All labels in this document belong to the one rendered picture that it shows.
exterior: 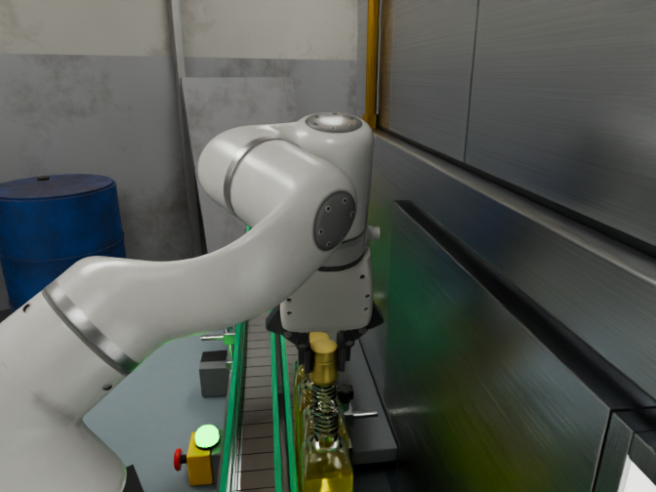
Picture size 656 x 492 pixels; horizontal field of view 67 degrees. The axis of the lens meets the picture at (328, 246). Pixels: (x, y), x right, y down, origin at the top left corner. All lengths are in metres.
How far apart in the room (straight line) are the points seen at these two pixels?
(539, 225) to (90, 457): 0.34
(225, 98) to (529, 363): 3.26
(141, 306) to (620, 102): 0.32
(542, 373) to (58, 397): 0.31
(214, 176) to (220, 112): 3.09
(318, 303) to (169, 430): 0.75
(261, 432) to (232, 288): 0.65
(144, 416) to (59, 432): 0.89
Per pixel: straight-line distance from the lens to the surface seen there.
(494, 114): 0.48
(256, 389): 1.06
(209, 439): 1.01
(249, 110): 3.58
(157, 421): 1.24
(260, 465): 0.90
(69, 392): 0.36
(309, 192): 0.34
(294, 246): 0.33
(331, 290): 0.51
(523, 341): 0.38
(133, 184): 3.53
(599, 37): 0.37
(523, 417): 0.40
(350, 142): 0.42
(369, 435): 0.94
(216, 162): 0.40
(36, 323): 0.36
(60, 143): 3.42
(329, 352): 0.59
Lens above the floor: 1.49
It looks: 19 degrees down
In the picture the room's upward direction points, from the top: straight up
